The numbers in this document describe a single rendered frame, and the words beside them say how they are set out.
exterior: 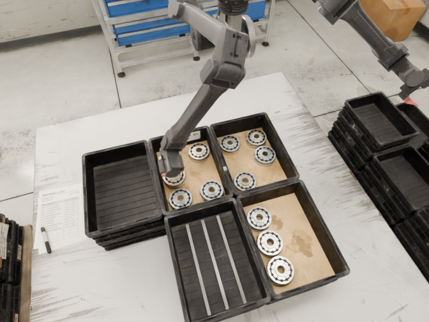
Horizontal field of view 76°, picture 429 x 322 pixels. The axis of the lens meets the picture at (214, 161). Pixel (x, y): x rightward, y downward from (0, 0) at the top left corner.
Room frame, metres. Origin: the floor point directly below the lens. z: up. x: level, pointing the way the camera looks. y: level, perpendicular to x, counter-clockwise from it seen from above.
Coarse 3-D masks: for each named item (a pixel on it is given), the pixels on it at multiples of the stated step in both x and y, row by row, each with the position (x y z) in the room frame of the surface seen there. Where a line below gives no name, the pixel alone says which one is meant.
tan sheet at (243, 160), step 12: (240, 132) 0.90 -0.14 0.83; (240, 144) 0.83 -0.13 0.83; (228, 156) 0.76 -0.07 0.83; (240, 156) 0.76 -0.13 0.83; (252, 156) 0.75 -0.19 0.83; (240, 168) 0.69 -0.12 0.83; (252, 168) 0.68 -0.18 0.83; (264, 168) 0.68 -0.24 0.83; (276, 168) 0.68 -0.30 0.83; (264, 180) 0.62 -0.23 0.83; (276, 180) 0.62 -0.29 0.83
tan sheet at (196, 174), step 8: (184, 152) 0.78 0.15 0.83; (184, 160) 0.73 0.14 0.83; (208, 160) 0.73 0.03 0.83; (184, 168) 0.69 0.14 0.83; (192, 168) 0.69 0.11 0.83; (200, 168) 0.69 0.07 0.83; (208, 168) 0.69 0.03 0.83; (192, 176) 0.64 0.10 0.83; (200, 176) 0.64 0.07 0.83; (208, 176) 0.64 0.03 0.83; (216, 176) 0.64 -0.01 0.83; (184, 184) 0.60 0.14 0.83; (192, 184) 0.60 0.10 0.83; (200, 184) 0.60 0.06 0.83; (168, 192) 0.56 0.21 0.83; (192, 192) 0.56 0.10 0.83; (224, 192) 0.56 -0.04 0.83; (200, 200) 0.52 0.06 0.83
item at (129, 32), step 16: (112, 0) 2.41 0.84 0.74; (128, 0) 2.43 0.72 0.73; (144, 0) 2.49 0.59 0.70; (160, 0) 2.53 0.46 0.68; (112, 16) 2.40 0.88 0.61; (160, 16) 2.52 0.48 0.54; (128, 32) 2.42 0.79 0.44; (144, 32) 2.46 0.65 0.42; (160, 32) 2.51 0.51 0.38; (176, 32) 2.57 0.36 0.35
